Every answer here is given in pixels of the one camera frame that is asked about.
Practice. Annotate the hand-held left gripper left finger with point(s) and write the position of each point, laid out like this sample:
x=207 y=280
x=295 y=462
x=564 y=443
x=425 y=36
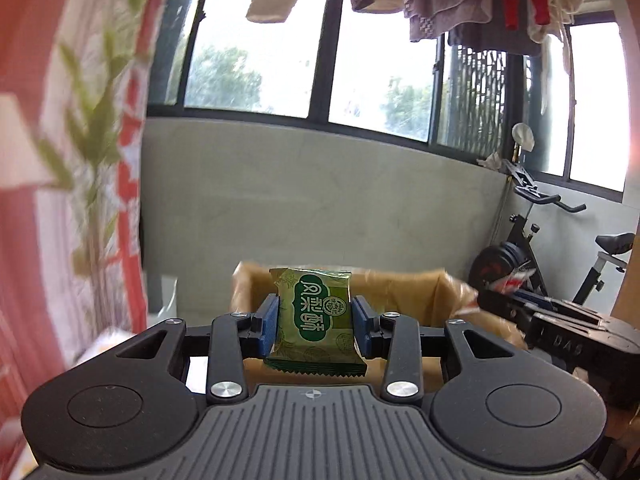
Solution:
x=265 y=327

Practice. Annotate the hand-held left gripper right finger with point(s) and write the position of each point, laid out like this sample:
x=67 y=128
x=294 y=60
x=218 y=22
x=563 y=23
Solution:
x=362 y=327

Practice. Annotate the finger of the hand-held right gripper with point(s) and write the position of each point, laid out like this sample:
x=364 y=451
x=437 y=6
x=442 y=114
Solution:
x=537 y=299
x=505 y=310

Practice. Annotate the red white snack packet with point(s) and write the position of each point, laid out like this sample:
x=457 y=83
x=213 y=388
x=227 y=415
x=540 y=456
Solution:
x=510 y=280

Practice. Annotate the green pastry packet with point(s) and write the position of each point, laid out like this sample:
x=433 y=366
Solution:
x=312 y=320

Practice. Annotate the brown cardboard box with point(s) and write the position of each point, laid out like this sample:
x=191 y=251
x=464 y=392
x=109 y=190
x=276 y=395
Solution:
x=400 y=287

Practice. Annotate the black exercise bike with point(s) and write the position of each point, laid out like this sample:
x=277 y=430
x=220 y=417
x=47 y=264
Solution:
x=500 y=265

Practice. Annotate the white rag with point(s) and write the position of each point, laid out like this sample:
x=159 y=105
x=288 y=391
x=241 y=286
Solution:
x=492 y=161

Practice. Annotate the white round object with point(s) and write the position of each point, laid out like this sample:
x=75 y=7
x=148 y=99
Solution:
x=524 y=137

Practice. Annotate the dark grey hanging cloth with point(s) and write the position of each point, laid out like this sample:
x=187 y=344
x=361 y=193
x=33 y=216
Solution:
x=500 y=42

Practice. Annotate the printed pink curtain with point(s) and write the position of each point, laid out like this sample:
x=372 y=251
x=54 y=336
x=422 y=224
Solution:
x=50 y=160

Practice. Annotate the grey hanging towel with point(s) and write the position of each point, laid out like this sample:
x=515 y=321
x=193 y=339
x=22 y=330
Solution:
x=445 y=0

